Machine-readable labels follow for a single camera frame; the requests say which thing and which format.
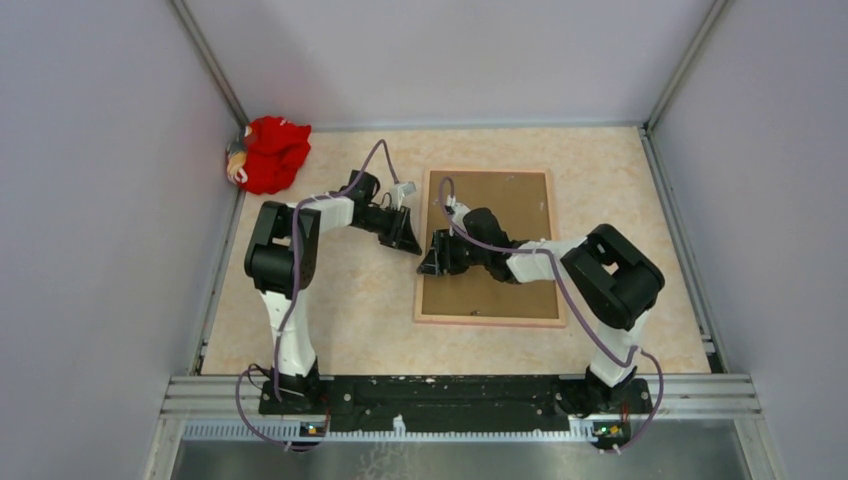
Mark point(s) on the red crumpled cloth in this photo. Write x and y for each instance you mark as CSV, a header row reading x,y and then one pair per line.
x,y
267,154

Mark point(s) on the pink wooden picture frame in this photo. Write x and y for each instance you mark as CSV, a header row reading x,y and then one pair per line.
x,y
490,322

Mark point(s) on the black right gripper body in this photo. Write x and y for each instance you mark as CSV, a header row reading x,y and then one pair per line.
x,y
468,255

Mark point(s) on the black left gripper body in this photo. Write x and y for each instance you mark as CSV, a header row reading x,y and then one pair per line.
x,y
383,222

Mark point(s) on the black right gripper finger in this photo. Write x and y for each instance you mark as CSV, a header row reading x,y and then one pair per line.
x,y
443,242
437,261

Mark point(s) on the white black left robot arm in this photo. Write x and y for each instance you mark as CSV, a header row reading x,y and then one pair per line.
x,y
281,260

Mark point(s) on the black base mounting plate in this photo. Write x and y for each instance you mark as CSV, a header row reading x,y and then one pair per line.
x,y
462,404

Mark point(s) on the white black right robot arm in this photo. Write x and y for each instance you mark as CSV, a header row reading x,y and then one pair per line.
x,y
609,285

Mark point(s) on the aluminium front rail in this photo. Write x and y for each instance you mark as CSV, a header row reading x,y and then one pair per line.
x,y
701,426

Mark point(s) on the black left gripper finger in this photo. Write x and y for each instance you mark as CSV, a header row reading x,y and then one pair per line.
x,y
401,242
405,225

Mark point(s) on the brown frame backing board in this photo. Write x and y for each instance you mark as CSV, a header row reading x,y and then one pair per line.
x,y
510,199

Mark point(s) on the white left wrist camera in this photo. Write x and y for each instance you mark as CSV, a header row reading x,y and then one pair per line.
x,y
398,192

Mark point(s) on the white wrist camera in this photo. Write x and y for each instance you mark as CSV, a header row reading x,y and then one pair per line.
x,y
456,212
398,192

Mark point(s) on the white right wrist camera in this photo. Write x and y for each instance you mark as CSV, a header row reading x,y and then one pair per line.
x,y
456,212

